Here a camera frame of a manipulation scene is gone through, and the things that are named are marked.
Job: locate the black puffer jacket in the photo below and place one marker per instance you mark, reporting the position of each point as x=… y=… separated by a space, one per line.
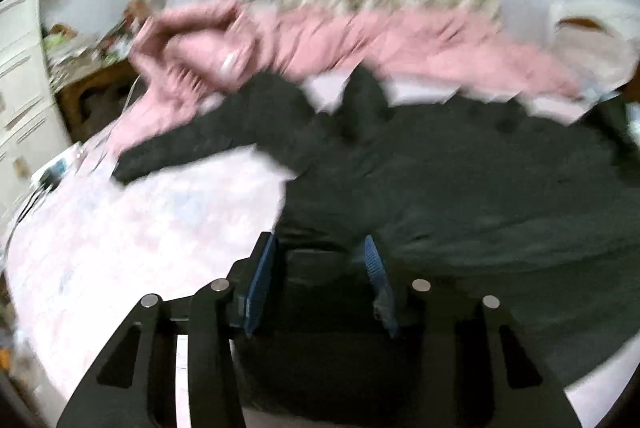
x=450 y=183

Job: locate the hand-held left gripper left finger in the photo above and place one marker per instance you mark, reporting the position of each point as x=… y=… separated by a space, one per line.
x=260 y=283

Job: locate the pink quilt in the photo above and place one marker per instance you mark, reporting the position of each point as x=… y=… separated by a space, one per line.
x=350 y=38

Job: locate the white drawer cabinet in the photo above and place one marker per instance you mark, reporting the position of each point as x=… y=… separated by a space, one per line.
x=25 y=83

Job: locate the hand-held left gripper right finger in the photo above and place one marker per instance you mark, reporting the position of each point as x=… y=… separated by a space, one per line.
x=378 y=280

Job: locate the wooden desk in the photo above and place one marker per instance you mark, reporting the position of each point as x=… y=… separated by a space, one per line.
x=85 y=93

